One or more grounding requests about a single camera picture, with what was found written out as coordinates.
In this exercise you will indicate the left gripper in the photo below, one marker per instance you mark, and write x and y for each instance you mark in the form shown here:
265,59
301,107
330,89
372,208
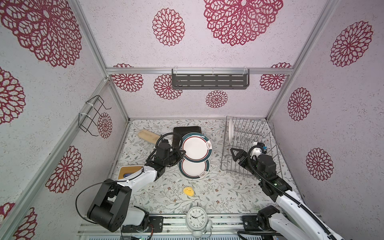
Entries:
178,152

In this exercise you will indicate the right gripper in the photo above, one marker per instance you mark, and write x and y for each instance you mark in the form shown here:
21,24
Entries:
243,153

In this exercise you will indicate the white round plate front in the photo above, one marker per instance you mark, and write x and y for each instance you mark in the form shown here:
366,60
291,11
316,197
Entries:
194,171

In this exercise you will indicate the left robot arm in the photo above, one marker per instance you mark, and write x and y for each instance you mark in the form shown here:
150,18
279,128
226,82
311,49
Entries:
111,205

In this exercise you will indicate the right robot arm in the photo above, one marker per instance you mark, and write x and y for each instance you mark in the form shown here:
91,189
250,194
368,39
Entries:
291,219

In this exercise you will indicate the tan sponge block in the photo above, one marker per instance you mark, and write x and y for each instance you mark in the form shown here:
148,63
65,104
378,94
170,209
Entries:
148,136

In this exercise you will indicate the yellow small piece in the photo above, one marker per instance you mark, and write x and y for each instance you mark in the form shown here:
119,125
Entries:
189,191

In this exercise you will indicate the white alarm clock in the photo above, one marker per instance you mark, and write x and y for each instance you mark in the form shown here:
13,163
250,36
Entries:
198,223

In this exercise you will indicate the wire dish rack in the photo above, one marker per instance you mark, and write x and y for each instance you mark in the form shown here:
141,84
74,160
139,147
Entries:
246,132

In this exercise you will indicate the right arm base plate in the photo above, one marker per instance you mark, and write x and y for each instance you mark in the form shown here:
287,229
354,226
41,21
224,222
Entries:
250,223

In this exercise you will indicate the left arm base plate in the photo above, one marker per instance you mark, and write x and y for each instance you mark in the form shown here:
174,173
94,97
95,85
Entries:
150,224

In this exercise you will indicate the grey wall shelf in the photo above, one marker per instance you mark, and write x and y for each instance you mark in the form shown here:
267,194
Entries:
209,81

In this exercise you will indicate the black wire wall basket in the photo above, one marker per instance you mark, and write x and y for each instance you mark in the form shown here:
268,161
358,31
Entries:
96,121

